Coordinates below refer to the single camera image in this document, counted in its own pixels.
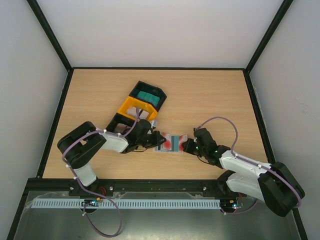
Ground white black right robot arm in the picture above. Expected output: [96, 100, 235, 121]
[182, 138, 305, 217]

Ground black bin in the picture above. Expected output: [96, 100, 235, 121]
[129, 81, 167, 112]
[106, 113, 135, 135]

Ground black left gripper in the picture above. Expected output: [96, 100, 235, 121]
[137, 131, 167, 149]

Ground white pink card stack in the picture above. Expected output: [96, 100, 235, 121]
[125, 106, 149, 120]

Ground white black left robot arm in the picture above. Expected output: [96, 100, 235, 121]
[57, 119, 166, 192]

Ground beige card holder wallet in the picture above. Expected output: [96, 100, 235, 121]
[153, 132, 188, 153]

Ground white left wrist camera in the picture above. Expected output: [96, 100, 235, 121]
[149, 119, 158, 129]

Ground black enclosure frame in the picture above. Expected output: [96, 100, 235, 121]
[5, 0, 309, 240]

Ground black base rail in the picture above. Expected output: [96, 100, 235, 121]
[23, 177, 249, 199]

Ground grey slotted cable duct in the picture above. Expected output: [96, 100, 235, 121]
[31, 198, 221, 210]

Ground yellow bin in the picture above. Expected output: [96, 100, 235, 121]
[117, 96, 158, 121]

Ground green card stack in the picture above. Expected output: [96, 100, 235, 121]
[136, 91, 160, 107]

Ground green VIP card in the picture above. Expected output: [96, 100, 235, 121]
[172, 135, 185, 153]

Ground red white card stack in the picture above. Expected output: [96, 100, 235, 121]
[114, 123, 131, 134]

